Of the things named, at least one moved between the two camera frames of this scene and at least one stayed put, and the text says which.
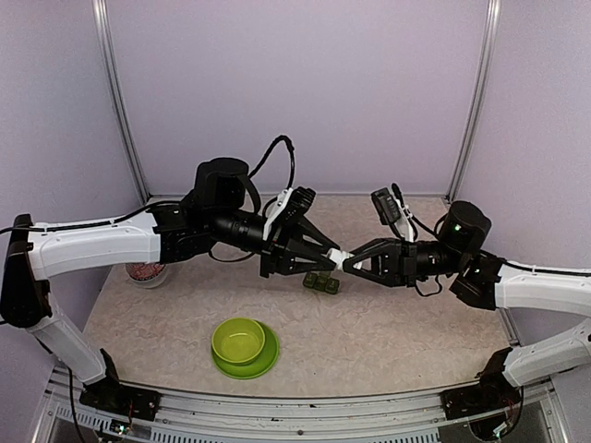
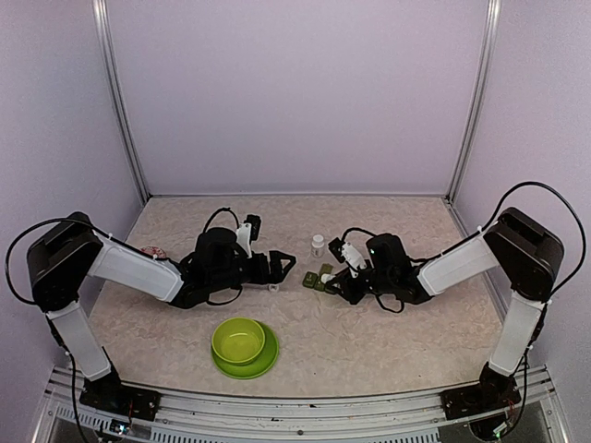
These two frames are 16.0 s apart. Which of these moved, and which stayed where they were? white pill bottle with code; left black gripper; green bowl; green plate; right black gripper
Moved: right black gripper; white pill bottle with code; left black gripper
Stayed: green plate; green bowl
